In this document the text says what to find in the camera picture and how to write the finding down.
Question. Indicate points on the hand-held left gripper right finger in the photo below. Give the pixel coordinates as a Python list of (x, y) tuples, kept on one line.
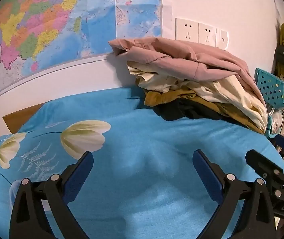
[(204, 171)]

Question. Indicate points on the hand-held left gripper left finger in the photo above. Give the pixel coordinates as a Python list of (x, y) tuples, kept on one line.
[(82, 171)]

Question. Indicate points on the pink garment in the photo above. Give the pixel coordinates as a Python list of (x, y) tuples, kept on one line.
[(181, 54)]

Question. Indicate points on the teal perforated plastic basket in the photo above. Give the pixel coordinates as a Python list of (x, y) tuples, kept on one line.
[(271, 87), (273, 129)]

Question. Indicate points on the blue floral bed sheet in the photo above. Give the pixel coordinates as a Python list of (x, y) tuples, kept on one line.
[(132, 142)]

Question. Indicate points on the black garment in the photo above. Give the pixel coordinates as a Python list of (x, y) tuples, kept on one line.
[(176, 109)]

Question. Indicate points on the cream garment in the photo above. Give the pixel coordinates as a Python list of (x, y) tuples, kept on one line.
[(231, 89)]

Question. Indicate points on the brown wooden headboard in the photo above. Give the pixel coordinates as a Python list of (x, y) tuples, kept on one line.
[(19, 118)]

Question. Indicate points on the mustard garment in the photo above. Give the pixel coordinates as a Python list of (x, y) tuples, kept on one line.
[(166, 97)]

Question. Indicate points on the white wall switch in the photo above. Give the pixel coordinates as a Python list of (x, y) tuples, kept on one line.
[(223, 39)]

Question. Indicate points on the white wall socket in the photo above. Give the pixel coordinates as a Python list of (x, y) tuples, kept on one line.
[(187, 29), (207, 34)]

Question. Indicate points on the colourful wall map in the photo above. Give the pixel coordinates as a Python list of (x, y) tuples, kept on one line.
[(44, 17)]

